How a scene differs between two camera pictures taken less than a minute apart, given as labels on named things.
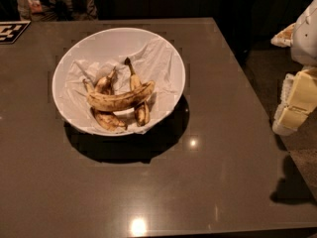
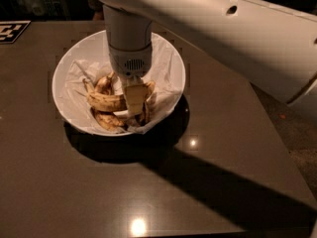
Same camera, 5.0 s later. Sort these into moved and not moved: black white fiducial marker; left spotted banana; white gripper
Moved: white gripper
Not moved: left spotted banana; black white fiducial marker
